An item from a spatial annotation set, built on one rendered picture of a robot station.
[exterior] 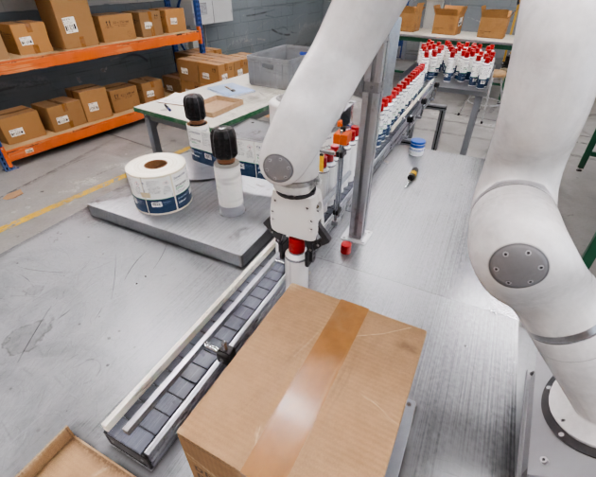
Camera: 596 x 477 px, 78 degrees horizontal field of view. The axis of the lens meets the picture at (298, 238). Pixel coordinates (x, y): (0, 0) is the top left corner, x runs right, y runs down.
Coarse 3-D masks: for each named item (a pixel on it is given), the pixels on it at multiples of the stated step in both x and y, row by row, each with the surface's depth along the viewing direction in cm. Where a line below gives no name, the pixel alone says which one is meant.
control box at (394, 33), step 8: (400, 24) 93; (392, 32) 93; (392, 40) 94; (392, 48) 95; (392, 56) 97; (392, 64) 98; (392, 72) 99; (360, 80) 98; (384, 80) 100; (392, 80) 101; (360, 88) 99; (384, 88) 101; (360, 96) 100; (384, 96) 102
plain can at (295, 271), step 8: (296, 240) 74; (304, 240) 75; (296, 248) 75; (304, 248) 76; (288, 256) 77; (296, 256) 76; (304, 256) 77; (288, 264) 78; (296, 264) 76; (304, 264) 77; (288, 272) 79; (296, 272) 78; (304, 272) 78; (288, 280) 80; (296, 280) 79; (304, 280) 80
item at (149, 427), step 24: (384, 144) 180; (264, 264) 107; (240, 288) 99; (264, 288) 99; (216, 312) 92; (240, 312) 92; (216, 336) 86; (216, 360) 83; (192, 384) 76; (168, 408) 72; (120, 432) 69; (144, 432) 69
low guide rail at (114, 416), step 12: (264, 252) 106; (252, 264) 102; (240, 276) 98; (228, 288) 94; (216, 300) 91; (204, 312) 88; (204, 324) 87; (192, 336) 84; (180, 348) 80; (168, 360) 78; (156, 372) 75; (144, 384) 73; (132, 396) 71; (120, 408) 69; (108, 420) 67
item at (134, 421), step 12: (324, 204) 121; (252, 288) 88; (240, 300) 85; (228, 312) 81; (216, 324) 79; (204, 336) 76; (192, 348) 74; (192, 360) 73; (180, 372) 70; (168, 384) 68; (156, 396) 66; (144, 408) 64; (132, 420) 62
